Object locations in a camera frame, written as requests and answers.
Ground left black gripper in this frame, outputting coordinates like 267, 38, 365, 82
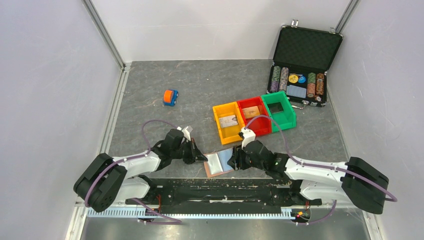
171, 138, 208, 165

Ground tan leather card holder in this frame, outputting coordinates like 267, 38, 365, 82
204, 148, 234, 178

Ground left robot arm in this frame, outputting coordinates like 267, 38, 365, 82
73, 127, 208, 213

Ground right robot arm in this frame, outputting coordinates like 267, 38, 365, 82
227, 140, 389, 215

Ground card in yellow bin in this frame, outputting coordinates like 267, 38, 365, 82
218, 114, 239, 129

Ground card in red bin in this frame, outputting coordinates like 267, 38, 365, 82
242, 105, 261, 120

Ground card in green bin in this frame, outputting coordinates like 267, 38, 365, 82
267, 102, 284, 115

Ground light blue card deck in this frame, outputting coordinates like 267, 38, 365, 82
286, 85, 307, 99

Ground yellow plastic bin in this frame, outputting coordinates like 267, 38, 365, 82
212, 101, 245, 145

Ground red plastic bin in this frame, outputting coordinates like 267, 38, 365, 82
236, 96, 272, 137

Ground green plastic bin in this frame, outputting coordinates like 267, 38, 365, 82
260, 91, 297, 133

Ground blue orange toy car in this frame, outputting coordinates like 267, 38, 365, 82
163, 89, 179, 107

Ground yellow dealer chip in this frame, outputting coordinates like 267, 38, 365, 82
288, 74, 299, 84

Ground blue dealer chip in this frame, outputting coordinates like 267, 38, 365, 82
298, 75, 306, 84

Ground black poker chip case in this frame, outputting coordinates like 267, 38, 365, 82
266, 25, 344, 107

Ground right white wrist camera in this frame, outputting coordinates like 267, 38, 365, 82
238, 127, 256, 149

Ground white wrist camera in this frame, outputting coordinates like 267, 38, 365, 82
176, 126, 193, 142
238, 127, 256, 149

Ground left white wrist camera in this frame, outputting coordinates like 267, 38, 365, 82
176, 126, 193, 142

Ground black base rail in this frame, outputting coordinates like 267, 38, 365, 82
140, 177, 322, 214

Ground white toothed cable duct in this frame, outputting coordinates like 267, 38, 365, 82
87, 206, 311, 220

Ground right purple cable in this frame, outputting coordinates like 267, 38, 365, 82
244, 114, 398, 226

